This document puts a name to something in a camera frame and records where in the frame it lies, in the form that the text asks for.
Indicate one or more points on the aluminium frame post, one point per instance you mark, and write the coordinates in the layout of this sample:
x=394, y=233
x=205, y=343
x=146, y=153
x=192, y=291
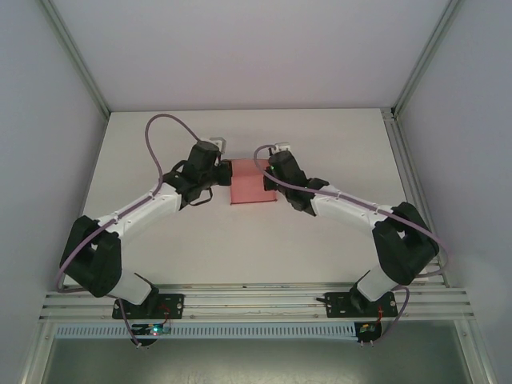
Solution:
x=76, y=60
x=428, y=60

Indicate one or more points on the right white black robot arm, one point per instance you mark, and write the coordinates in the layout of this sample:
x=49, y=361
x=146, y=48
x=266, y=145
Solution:
x=348, y=210

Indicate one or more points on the pink cloth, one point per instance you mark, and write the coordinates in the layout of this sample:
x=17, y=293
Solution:
x=250, y=182

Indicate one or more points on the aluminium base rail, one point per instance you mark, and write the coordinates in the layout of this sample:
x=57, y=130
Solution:
x=256, y=301

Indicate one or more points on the small circuit board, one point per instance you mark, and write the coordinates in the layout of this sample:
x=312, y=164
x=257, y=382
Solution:
x=368, y=329

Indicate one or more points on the aluminium side rail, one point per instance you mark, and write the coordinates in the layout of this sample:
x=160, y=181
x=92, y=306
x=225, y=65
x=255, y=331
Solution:
x=412, y=176

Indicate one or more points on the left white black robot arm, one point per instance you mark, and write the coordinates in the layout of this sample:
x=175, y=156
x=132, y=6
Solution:
x=140, y=210

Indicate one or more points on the circuit board with green light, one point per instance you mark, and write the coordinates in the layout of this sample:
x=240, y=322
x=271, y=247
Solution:
x=154, y=329

